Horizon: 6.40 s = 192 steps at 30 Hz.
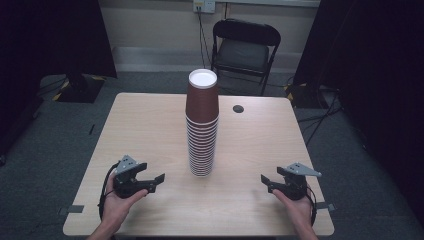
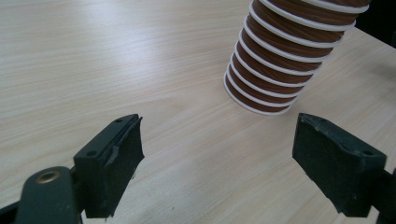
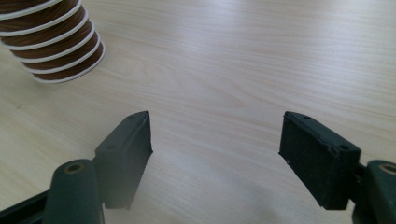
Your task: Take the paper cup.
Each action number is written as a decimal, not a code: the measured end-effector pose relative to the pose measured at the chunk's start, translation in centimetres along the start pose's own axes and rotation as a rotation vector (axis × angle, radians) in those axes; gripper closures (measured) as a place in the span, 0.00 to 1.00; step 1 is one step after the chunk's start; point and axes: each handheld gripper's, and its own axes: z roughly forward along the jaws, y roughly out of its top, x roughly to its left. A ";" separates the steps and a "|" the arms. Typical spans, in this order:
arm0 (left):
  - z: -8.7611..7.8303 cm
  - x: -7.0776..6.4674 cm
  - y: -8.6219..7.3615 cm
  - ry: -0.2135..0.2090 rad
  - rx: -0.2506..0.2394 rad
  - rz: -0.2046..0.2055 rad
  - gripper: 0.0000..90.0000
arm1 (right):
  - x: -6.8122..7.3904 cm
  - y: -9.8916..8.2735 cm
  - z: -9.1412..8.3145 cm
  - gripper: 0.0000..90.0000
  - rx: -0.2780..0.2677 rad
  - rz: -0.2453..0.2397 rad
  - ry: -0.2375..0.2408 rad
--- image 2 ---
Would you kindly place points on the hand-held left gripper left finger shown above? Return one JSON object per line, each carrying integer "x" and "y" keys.
{"x": 107, "y": 174}

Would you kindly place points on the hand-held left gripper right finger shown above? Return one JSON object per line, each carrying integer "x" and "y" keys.
{"x": 336, "y": 174}

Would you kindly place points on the stack of brown paper cups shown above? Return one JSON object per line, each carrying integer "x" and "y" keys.
{"x": 286, "y": 56}

